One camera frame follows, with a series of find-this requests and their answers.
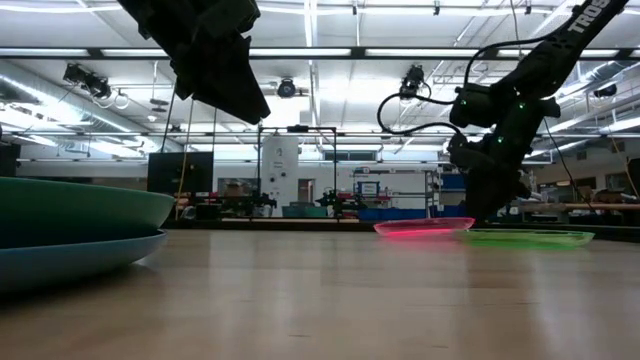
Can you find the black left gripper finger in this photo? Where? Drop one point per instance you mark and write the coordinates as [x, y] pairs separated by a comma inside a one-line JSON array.
[[225, 85]]

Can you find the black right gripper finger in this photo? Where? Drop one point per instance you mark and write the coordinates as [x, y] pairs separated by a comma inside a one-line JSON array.
[[492, 205]]

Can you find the green translucent plastic plate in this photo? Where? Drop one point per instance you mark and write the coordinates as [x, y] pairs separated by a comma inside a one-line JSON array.
[[530, 237]]

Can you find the pink translucent plastic plate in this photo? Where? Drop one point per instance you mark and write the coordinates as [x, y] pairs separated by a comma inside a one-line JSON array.
[[420, 226]]

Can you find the teal bowl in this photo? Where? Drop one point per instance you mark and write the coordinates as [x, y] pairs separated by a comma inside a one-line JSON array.
[[75, 210]]

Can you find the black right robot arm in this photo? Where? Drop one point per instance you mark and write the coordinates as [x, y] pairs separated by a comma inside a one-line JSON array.
[[575, 35]]

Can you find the blue cabinet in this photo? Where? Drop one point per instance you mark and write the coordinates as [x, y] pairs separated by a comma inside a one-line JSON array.
[[452, 195]]

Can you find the ceiling light strip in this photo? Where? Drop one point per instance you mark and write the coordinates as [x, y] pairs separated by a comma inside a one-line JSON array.
[[300, 51]]

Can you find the wooden workbench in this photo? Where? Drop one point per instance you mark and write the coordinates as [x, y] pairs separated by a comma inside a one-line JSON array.
[[575, 205]]

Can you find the black cabinet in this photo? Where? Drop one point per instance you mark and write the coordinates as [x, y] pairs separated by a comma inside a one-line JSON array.
[[180, 172]]

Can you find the white cylindrical machine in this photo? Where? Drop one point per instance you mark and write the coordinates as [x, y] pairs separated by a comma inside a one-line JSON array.
[[280, 170]]

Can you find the blue storage bins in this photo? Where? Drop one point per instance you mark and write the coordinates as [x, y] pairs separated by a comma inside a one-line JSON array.
[[390, 215]]

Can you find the teal bin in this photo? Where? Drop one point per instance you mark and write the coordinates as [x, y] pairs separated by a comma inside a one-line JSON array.
[[305, 211]]

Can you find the blue plastic plate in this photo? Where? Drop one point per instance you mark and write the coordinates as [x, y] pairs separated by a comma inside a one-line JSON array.
[[65, 262]]

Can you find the black metal frame stand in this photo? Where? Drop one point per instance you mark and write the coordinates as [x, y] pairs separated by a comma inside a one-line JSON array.
[[300, 129]]

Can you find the black ceiling camera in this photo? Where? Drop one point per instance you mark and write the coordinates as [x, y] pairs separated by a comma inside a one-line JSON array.
[[87, 80], [412, 80]]

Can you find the silver ventilation duct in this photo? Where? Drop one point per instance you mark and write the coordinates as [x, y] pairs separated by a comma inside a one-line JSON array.
[[50, 100]]

